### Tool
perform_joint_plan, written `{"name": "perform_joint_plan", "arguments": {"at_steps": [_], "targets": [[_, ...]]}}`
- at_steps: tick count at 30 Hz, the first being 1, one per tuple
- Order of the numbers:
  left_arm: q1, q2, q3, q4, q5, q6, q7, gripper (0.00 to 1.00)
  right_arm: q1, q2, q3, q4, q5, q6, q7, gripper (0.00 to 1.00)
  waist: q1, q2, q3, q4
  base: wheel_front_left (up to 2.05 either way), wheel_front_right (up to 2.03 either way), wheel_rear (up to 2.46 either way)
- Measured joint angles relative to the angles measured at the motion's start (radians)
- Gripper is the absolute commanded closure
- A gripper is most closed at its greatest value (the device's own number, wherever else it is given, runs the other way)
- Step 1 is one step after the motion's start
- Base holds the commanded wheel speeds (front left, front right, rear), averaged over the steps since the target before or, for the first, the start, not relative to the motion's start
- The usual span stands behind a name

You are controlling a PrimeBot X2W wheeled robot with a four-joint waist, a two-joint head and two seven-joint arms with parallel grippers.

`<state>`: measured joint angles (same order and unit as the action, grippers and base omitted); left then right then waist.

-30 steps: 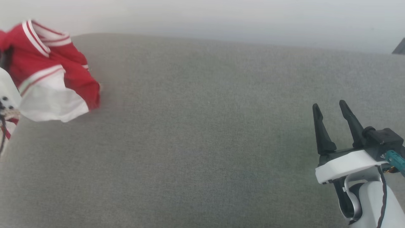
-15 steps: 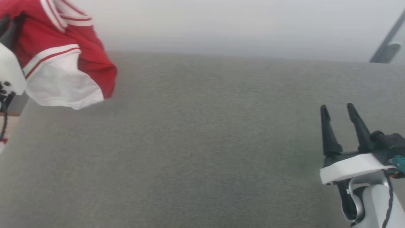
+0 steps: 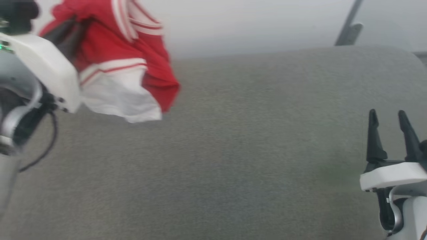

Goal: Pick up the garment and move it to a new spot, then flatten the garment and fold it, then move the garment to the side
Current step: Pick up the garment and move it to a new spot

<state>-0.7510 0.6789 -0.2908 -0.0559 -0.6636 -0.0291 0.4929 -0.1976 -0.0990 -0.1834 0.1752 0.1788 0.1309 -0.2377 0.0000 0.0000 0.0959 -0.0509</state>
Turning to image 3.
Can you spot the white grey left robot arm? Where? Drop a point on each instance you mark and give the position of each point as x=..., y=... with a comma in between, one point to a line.
x=15, y=110

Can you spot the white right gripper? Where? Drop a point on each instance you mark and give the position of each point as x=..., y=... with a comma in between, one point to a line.
x=393, y=175

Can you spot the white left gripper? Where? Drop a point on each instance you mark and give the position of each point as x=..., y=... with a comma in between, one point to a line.
x=50, y=70

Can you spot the red and white basketball jersey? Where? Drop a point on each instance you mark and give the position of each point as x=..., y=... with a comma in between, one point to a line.
x=110, y=43

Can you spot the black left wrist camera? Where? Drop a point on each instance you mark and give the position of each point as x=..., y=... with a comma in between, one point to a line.
x=16, y=13

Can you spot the dark grey slanted stand leg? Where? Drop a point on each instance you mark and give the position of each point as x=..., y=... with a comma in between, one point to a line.
x=348, y=31

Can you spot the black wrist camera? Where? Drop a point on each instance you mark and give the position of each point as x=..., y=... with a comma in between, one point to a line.
x=424, y=151
x=16, y=13

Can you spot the grey fabric sofa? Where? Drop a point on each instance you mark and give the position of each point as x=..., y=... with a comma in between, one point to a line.
x=233, y=150

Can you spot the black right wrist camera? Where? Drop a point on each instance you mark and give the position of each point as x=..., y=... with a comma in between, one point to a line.
x=424, y=151

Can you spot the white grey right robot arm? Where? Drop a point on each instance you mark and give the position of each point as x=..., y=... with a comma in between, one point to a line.
x=405, y=213

